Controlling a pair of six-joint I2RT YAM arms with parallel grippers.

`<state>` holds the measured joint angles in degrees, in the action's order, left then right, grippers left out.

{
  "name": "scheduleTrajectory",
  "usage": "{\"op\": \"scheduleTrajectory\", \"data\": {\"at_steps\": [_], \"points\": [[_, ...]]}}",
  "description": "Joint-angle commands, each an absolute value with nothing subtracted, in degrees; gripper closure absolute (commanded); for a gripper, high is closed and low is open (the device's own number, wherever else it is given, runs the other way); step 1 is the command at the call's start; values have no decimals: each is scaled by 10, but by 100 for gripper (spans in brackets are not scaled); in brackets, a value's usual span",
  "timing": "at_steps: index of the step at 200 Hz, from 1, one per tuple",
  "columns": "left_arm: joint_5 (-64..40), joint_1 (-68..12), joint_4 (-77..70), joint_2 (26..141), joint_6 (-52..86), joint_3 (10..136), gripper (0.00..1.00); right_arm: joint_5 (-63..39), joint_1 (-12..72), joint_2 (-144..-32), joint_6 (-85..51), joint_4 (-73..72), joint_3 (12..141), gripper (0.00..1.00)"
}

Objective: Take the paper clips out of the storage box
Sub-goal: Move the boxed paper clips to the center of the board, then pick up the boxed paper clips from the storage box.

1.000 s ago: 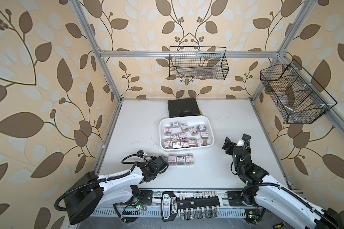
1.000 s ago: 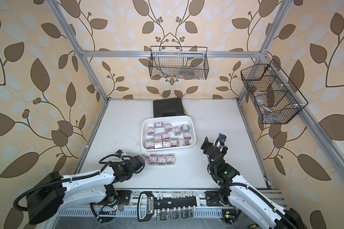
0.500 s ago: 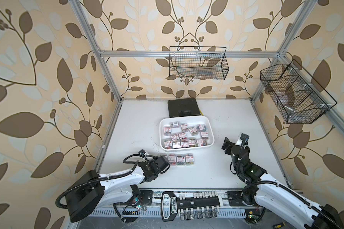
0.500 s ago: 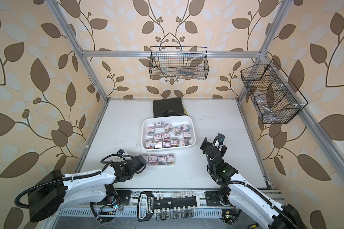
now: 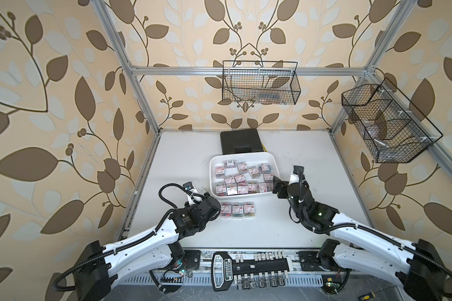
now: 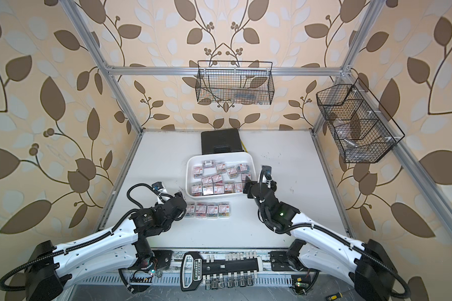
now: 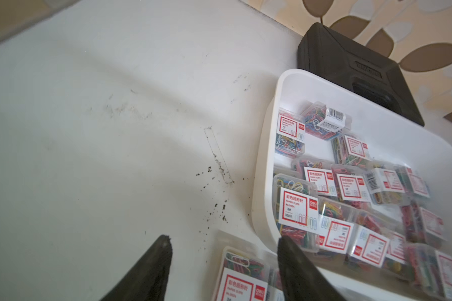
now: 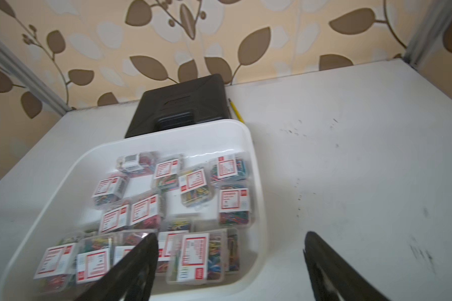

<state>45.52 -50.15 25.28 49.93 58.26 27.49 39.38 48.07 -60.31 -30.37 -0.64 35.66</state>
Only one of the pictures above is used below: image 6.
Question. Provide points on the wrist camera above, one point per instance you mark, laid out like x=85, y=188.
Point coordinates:
x=158, y=186
x=266, y=177

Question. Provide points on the paper clip box removed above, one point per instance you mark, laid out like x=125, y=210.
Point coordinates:
x=190, y=210
x=200, y=210
x=224, y=210
x=212, y=210

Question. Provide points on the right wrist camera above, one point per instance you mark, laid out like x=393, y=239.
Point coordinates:
x=266, y=177

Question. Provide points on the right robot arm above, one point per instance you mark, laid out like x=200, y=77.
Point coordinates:
x=365, y=266

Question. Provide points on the white plastic storage tray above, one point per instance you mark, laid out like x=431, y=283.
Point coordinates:
x=218, y=175

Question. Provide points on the yellow handled screwdriver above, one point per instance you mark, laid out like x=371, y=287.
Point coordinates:
x=349, y=294

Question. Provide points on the black wire basket wall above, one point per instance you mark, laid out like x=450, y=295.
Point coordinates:
x=235, y=82
x=363, y=132

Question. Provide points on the black wire basket right wall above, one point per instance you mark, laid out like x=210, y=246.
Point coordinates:
x=363, y=132

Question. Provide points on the black wire basket back wall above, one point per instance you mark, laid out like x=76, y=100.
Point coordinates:
x=235, y=82

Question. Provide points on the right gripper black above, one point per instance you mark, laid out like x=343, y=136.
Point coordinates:
x=250, y=185

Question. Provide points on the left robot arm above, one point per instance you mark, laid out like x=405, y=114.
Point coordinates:
x=53, y=268

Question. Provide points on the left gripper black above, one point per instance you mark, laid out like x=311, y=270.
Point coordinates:
x=182, y=197

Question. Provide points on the black socket set holder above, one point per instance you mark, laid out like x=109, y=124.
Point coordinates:
x=234, y=270

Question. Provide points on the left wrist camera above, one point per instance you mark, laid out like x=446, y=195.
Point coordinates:
x=158, y=186

